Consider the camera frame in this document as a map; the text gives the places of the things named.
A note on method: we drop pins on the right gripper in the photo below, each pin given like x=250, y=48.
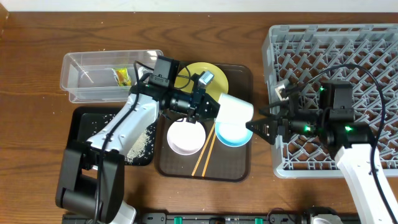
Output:
x=284, y=120

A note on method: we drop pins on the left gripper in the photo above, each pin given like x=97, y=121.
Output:
x=199, y=98

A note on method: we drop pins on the pale green cup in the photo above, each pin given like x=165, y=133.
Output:
x=234, y=110

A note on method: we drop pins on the blue bowl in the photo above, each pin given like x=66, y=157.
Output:
x=233, y=135

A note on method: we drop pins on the yellow plate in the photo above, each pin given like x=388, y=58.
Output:
x=217, y=86

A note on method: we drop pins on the pink bowl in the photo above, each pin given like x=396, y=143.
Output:
x=186, y=138

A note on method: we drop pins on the wooden chopstick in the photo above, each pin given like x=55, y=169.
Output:
x=203, y=150
x=209, y=155

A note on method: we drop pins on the pile of rice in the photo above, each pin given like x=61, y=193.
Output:
x=142, y=152

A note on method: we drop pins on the green snack wrapper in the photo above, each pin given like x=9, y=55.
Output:
x=122, y=77

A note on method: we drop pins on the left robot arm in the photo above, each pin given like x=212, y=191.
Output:
x=91, y=180

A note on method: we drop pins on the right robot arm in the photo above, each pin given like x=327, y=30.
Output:
x=352, y=145

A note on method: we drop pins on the grey dishwasher rack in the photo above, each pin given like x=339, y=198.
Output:
x=367, y=56

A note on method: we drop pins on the dark brown serving tray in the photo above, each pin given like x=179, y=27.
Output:
x=230, y=164

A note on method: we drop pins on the black plastic tray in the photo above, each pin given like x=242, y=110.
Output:
x=88, y=121

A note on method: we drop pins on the clear plastic bin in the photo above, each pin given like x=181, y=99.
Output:
x=89, y=77

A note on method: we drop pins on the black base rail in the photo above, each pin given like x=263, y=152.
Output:
x=275, y=216

